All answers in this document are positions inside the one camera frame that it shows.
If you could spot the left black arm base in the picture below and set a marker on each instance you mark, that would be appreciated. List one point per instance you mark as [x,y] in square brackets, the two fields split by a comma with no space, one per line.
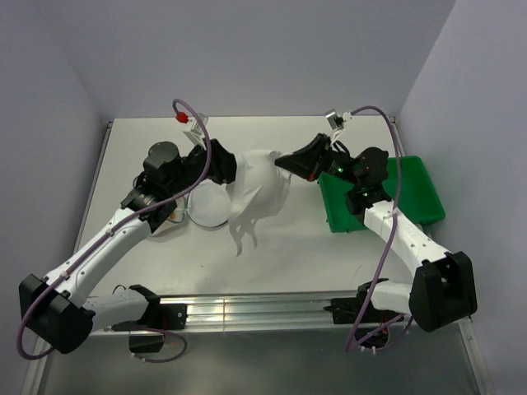
[164,316]

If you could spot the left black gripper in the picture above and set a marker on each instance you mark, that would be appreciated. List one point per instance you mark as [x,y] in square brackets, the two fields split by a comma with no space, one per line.
[224,164]

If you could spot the white garments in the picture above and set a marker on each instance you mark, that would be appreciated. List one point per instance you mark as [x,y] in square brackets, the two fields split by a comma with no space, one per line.
[259,191]

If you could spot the green plastic bin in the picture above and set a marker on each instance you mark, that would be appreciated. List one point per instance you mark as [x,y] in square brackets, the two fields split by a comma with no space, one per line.
[418,198]

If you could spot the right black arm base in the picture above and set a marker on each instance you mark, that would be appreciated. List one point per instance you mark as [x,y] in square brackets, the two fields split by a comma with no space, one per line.
[346,310]

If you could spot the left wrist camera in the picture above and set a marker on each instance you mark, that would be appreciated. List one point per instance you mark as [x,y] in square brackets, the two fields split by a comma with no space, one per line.
[193,132]

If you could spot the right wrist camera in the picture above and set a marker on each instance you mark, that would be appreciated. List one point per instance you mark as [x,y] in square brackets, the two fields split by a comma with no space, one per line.
[337,123]

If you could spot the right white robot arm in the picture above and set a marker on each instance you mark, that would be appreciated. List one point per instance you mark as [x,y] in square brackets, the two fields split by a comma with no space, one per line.
[442,289]

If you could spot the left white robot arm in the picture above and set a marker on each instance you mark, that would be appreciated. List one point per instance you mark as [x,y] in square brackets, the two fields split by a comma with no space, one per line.
[139,215]

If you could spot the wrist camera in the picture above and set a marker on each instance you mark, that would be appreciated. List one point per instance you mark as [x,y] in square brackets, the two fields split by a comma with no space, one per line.
[337,123]
[193,132]

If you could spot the aluminium mounting rail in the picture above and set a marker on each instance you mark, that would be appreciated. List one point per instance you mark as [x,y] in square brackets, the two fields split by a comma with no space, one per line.
[230,308]

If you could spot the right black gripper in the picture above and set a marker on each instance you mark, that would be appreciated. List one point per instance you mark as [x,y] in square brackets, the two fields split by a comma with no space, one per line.
[307,161]

